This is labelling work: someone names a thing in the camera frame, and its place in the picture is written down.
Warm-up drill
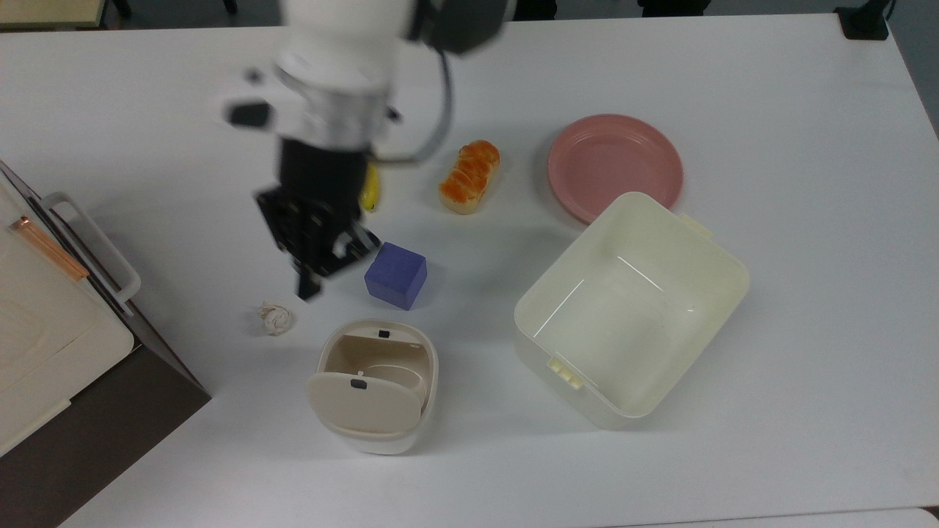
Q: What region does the beige trash can lid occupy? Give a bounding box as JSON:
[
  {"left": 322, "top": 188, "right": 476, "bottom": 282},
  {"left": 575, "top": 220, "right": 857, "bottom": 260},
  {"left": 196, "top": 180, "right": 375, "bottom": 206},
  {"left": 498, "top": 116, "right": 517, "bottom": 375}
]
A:
[{"left": 306, "top": 370, "right": 425, "bottom": 438}]

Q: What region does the cream toaster oven appliance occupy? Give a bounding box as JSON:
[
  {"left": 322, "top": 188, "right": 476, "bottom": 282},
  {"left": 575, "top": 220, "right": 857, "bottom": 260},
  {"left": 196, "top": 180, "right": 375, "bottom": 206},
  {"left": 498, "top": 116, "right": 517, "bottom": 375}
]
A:
[{"left": 0, "top": 160, "right": 213, "bottom": 528}]

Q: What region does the white drawer handle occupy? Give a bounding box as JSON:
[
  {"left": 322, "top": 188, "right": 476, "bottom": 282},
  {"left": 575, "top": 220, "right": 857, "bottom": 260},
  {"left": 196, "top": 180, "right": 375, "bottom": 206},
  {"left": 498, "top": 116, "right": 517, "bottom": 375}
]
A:
[{"left": 40, "top": 191, "right": 142, "bottom": 318}]

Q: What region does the wooden desk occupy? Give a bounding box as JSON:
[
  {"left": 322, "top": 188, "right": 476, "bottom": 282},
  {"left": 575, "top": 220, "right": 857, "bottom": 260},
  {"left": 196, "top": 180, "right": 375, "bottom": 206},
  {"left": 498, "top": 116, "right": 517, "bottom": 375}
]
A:
[{"left": 0, "top": 0, "right": 109, "bottom": 31}]

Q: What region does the black stand base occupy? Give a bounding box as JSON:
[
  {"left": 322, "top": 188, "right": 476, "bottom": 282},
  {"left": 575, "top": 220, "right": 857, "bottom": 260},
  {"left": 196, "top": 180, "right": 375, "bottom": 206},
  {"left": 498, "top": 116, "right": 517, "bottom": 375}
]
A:
[{"left": 835, "top": 0, "right": 894, "bottom": 42}]

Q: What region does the purple cube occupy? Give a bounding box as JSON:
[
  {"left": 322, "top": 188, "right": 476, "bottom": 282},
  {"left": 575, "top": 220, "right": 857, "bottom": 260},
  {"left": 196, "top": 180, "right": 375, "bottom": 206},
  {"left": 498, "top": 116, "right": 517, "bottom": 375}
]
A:
[{"left": 364, "top": 241, "right": 428, "bottom": 312}]

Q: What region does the cream box cabinet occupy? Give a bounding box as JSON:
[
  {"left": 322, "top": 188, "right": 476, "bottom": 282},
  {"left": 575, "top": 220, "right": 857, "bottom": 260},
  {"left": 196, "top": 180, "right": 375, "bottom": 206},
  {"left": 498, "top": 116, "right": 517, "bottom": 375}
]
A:
[{"left": 0, "top": 176, "right": 137, "bottom": 460}]

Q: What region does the orange glazed bread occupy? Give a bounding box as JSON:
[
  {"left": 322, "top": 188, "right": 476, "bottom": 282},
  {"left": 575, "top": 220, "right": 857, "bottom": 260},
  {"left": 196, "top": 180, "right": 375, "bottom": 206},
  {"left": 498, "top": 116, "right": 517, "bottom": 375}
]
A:
[{"left": 439, "top": 139, "right": 502, "bottom": 216}]

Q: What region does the crumpled white paper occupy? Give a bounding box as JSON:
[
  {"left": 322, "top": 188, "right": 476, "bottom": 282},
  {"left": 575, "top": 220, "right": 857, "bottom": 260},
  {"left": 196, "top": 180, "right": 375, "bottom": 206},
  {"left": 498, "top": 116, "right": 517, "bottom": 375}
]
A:
[{"left": 257, "top": 301, "right": 295, "bottom": 337}]

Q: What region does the beige round trash can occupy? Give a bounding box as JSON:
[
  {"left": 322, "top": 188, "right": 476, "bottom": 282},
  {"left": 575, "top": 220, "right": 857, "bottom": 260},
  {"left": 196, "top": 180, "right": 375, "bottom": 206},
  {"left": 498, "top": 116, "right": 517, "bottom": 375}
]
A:
[{"left": 306, "top": 319, "right": 439, "bottom": 456}]

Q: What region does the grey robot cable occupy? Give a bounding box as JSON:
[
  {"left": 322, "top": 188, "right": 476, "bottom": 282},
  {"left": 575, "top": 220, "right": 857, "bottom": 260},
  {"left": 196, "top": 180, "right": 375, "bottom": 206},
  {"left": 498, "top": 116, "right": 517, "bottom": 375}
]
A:
[{"left": 373, "top": 50, "right": 453, "bottom": 166}]

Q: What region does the pink plate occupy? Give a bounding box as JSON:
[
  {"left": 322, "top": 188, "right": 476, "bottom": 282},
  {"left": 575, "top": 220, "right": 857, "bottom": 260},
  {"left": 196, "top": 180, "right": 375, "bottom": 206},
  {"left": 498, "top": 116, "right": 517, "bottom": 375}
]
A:
[{"left": 547, "top": 113, "right": 684, "bottom": 225}]

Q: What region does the white plastic storage bin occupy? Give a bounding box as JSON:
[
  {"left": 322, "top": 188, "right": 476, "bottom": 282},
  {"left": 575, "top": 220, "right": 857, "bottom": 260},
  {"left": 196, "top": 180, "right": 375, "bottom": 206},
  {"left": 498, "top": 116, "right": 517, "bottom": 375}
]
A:
[{"left": 514, "top": 191, "right": 751, "bottom": 431}]

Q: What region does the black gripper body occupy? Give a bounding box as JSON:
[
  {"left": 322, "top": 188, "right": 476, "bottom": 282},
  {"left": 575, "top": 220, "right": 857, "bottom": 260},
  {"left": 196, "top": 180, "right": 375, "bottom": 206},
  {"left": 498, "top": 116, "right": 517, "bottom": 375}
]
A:
[{"left": 255, "top": 138, "right": 369, "bottom": 281}]

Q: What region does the yellow banana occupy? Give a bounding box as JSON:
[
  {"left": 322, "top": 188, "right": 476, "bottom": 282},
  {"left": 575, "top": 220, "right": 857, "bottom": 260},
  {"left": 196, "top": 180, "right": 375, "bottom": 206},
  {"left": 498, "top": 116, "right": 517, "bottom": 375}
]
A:
[{"left": 360, "top": 164, "right": 383, "bottom": 214}]

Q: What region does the copper bar handle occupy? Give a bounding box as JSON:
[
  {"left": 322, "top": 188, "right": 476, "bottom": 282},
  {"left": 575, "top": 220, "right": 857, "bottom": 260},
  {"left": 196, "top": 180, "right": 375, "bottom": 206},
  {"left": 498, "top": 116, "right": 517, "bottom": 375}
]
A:
[{"left": 10, "top": 216, "right": 90, "bottom": 282}]

